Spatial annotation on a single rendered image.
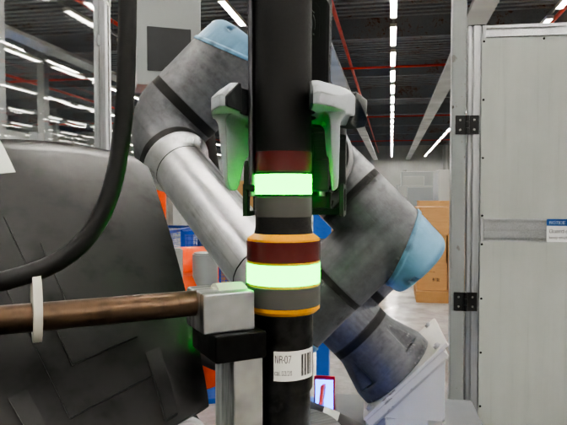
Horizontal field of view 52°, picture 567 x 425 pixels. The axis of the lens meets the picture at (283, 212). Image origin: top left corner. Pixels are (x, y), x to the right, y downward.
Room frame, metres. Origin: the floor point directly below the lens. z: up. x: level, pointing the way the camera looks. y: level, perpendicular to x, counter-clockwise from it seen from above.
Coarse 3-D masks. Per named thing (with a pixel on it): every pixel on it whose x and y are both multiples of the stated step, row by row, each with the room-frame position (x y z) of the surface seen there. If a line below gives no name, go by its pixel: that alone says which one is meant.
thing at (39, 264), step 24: (120, 0) 0.30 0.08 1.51; (120, 24) 0.30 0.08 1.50; (120, 48) 0.30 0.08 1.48; (120, 72) 0.30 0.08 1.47; (120, 96) 0.30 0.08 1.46; (120, 120) 0.30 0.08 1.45; (120, 144) 0.30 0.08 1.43; (120, 168) 0.30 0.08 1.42; (120, 192) 0.30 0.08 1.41; (96, 216) 0.29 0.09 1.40; (72, 240) 0.29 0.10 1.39; (48, 264) 0.28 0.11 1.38; (0, 288) 0.27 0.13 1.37
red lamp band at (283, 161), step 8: (256, 152) 0.34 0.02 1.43; (264, 152) 0.33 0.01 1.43; (272, 152) 0.33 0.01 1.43; (280, 152) 0.33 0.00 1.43; (288, 152) 0.33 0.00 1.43; (296, 152) 0.33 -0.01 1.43; (304, 152) 0.33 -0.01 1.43; (256, 160) 0.34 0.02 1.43; (264, 160) 0.33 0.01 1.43; (272, 160) 0.33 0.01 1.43; (280, 160) 0.33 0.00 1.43; (288, 160) 0.33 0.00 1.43; (296, 160) 0.33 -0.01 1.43; (304, 160) 0.33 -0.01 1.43; (256, 168) 0.34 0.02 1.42; (264, 168) 0.33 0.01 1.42; (272, 168) 0.33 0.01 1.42; (280, 168) 0.33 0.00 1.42; (288, 168) 0.33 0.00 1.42; (296, 168) 0.33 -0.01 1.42; (304, 168) 0.33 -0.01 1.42
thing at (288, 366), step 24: (288, 336) 0.33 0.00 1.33; (312, 336) 0.34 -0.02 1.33; (264, 360) 0.33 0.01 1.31; (288, 360) 0.33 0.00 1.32; (312, 360) 0.34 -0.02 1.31; (264, 384) 0.33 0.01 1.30; (288, 384) 0.33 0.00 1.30; (312, 384) 0.34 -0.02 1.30; (264, 408) 0.33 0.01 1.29; (288, 408) 0.33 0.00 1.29
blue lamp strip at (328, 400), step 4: (316, 380) 0.68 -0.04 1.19; (320, 380) 0.68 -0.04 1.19; (324, 380) 0.68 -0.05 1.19; (328, 380) 0.68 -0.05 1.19; (332, 380) 0.68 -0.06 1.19; (316, 384) 0.68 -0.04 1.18; (320, 384) 0.68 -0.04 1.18; (328, 384) 0.68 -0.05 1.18; (332, 384) 0.68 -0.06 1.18; (316, 388) 0.68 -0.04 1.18; (320, 388) 0.68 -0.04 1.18; (328, 388) 0.68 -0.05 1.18; (332, 388) 0.68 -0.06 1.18; (316, 392) 0.68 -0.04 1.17; (328, 392) 0.68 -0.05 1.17; (332, 392) 0.68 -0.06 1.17; (316, 396) 0.68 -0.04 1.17; (328, 396) 0.68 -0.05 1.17; (332, 396) 0.68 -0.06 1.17; (316, 400) 0.68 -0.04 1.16; (324, 400) 0.68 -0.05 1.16; (328, 400) 0.68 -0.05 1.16; (332, 400) 0.68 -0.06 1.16; (324, 404) 0.68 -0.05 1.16; (328, 404) 0.68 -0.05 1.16; (332, 404) 0.68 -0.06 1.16; (332, 408) 0.68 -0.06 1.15
